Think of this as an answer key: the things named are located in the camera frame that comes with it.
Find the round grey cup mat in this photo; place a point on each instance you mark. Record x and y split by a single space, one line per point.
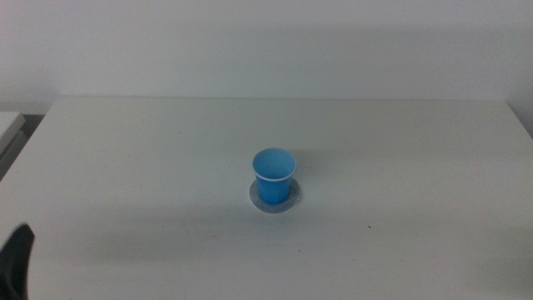
295 196

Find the blue plastic cup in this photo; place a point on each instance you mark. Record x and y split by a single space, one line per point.
273 189

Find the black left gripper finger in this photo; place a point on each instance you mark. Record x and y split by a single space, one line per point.
16 262

